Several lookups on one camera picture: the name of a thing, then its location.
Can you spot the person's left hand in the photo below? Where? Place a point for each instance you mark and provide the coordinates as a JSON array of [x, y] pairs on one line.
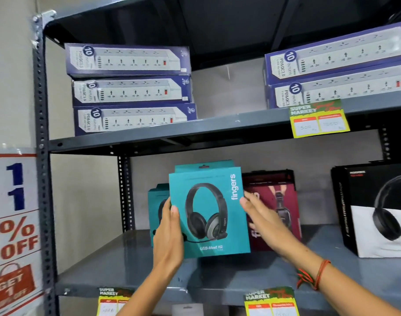
[[167, 236]]

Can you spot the person's right hand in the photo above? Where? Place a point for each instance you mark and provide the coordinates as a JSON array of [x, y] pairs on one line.
[[269, 227]]

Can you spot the person's left thumb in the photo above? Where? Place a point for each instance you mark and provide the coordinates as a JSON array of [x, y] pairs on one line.
[[174, 217]]

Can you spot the person's right thumb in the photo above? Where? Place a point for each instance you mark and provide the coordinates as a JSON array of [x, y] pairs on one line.
[[250, 207]]

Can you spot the teal headphone box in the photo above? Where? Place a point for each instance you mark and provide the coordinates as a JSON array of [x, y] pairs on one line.
[[156, 210], [210, 213]]

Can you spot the person's left forearm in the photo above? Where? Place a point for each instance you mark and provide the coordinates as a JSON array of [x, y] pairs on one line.
[[144, 291]]

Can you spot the person's right forearm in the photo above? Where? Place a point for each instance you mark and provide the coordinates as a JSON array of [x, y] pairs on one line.
[[338, 289]]

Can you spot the maroon headphone box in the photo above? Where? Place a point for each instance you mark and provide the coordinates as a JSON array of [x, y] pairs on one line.
[[279, 200]]

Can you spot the grey metal shelving rack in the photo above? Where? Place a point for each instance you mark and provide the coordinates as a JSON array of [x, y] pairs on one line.
[[220, 131]]

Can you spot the red thread wristband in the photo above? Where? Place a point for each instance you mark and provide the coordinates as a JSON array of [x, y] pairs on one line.
[[314, 274]]

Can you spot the yellow price tag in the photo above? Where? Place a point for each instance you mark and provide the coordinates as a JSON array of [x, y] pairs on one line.
[[271, 302], [112, 302], [319, 119]]

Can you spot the blue power strip box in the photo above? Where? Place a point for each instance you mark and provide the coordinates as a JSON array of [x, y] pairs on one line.
[[131, 90], [338, 55], [134, 118], [128, 59], [342, 88]]

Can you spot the black and white headphone box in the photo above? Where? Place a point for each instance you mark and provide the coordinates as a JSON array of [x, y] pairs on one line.
[[378, 210]]

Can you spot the white discount poster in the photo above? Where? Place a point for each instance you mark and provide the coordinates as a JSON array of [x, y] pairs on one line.
[[13, 227]]

